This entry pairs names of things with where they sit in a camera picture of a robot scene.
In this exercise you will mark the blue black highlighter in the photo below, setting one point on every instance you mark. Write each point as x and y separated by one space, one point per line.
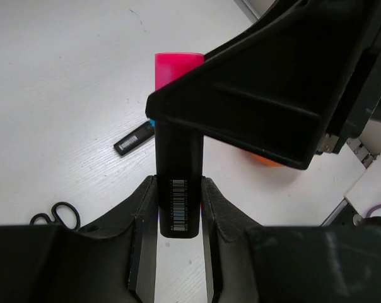
135 138

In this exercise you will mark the pink black highlighter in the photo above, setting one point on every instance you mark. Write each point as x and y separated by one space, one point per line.
179 151

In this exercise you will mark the black handled scissors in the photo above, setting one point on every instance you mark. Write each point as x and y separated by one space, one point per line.
56 218

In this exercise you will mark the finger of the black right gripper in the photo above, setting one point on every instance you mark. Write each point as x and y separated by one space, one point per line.
274 89

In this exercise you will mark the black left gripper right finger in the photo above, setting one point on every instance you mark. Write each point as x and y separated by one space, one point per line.
247 262

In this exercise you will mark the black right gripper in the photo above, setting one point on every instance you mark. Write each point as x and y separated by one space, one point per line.
361 79

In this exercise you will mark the orange round organizer container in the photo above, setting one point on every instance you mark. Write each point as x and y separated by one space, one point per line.
265 161

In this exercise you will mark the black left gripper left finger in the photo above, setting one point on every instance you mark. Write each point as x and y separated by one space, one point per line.
111 259

